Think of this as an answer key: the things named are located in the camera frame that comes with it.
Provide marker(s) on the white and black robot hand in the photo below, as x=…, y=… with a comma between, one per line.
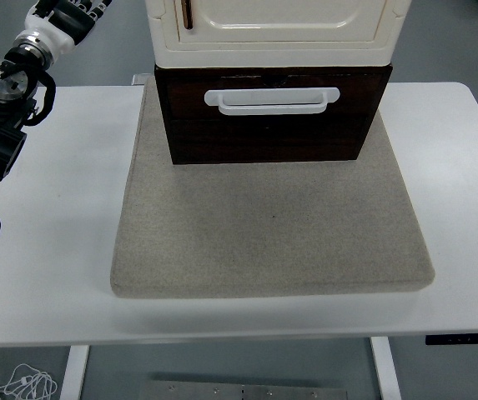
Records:
x=61, y=39

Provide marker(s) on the dark wooden drawer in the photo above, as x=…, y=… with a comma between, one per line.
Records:
x=359, y=96

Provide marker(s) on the cream plastic cabinet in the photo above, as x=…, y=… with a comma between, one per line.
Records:
x=280, y=46

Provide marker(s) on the dark wooden drawer casing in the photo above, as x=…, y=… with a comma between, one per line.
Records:
x=263, y=141

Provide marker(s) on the grey fabric mat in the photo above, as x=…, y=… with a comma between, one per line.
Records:
x=272, y=225

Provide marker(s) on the white table leg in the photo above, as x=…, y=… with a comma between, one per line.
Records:
x=386, y=371
x=73, y=373

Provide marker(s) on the black table control panel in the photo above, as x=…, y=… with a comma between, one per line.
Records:
x=464, y=338

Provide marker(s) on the grey table bracket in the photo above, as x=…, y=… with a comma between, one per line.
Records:
x=140, y=78

